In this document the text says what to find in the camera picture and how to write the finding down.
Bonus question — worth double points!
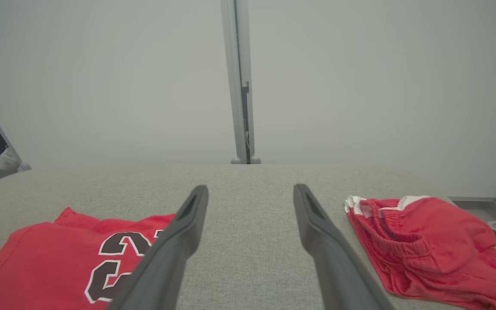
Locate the grey partition joint post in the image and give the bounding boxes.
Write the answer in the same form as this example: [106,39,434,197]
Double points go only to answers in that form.
[220,0,262,165]

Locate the white desk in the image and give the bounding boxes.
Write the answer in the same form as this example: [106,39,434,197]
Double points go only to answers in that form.
[0,80,31,192]

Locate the red shorts with white stripe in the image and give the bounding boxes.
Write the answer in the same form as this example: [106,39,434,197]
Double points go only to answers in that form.
[344,195,496,310]

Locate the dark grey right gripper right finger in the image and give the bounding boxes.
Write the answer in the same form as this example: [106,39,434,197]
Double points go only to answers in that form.
[293,184,395,310]

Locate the white sneaker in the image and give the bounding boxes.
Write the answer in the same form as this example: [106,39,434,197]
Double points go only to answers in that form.
[0,149,21,171]

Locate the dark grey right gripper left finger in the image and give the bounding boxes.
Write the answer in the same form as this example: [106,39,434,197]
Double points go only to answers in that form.
[108,185,209,310]

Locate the red white basketball jersey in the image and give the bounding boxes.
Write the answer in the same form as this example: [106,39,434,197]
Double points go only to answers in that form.
[0,208,175,310]

